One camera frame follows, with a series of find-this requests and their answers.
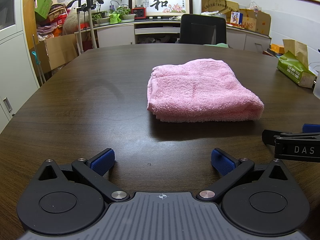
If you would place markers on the red blender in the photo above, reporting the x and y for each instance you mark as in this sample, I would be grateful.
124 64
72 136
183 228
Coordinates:
139 9

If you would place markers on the cardboard boxes on counter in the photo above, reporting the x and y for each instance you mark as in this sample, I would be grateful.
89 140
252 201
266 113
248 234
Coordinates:
251 19

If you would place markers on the orange box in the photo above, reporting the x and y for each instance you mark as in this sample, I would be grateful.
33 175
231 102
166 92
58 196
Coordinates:
279 49

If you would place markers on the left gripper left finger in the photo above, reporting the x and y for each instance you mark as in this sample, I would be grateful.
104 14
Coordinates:
91 172

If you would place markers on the framed calligraphy painting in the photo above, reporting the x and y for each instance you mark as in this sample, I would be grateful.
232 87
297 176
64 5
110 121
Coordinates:
166 8

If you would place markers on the black office chair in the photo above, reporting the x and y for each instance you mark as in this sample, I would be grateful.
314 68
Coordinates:
200 29

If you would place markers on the potted green plants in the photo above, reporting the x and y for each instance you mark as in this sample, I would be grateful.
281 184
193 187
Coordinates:
115 11

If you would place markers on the green tissue box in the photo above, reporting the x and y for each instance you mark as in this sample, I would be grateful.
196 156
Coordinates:
294 63

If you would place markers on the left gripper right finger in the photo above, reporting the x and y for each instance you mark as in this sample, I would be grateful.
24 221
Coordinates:
233 171

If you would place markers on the black crutches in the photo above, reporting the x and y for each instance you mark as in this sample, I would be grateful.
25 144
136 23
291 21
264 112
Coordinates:
85 6

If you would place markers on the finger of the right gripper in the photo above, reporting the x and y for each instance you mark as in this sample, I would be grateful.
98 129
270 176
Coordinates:
269 136
311 128

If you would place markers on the large cardboard box left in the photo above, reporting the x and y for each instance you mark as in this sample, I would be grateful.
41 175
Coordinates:
57 51

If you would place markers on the teal handled broom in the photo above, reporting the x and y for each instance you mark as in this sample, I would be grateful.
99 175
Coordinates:
39 68

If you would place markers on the green cushion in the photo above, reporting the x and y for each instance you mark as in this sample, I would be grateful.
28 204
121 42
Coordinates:
221 45

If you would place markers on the green paper bag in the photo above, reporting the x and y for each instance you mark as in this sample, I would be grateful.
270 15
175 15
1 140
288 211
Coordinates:
42 8

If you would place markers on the white side counter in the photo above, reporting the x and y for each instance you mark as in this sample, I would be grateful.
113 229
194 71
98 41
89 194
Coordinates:
168 31

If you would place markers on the grey metal cabinet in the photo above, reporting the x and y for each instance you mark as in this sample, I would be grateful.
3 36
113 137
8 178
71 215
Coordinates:
18 79

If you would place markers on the pink towel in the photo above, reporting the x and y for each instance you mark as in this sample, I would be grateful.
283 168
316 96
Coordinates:
198 91

